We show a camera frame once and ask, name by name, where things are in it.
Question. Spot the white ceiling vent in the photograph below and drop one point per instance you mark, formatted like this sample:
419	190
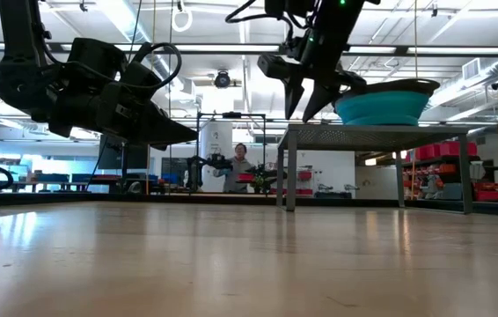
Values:
471	69

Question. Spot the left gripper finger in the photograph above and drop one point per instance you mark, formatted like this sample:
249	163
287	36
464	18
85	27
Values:
161	130

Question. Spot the blue collapsible colander bowl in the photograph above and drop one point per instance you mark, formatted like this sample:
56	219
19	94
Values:
385	108

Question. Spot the black overhead rig bar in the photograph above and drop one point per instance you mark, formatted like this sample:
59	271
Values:
231	48

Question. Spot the black overhead camera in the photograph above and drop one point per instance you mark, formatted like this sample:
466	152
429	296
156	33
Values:
222	80

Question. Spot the person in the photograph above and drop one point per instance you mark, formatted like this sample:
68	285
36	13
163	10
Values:
236	174

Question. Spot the black stand frame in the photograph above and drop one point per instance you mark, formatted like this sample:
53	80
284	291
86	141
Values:
231	115

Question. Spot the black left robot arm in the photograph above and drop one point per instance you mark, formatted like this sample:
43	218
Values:
20	26

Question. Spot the grey perforated metal shelf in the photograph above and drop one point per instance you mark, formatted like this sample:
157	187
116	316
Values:
363	136

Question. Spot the background black robot arm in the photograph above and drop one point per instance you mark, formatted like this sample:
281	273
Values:
266	174
194	171

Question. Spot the white round column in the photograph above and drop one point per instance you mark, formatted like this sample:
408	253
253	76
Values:
211	132

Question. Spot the storage shelf rack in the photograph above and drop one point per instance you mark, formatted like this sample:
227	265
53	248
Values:
451	176

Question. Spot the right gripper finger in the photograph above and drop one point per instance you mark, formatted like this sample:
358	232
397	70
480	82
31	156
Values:
293	94
319	99

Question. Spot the red storage bin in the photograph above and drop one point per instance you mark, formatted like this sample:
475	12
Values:
458	149
427	152

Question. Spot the black monitor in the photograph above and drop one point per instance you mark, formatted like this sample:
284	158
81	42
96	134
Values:
130	154

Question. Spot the black aluminium table frame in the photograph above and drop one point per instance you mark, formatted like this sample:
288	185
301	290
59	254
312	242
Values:
214	199

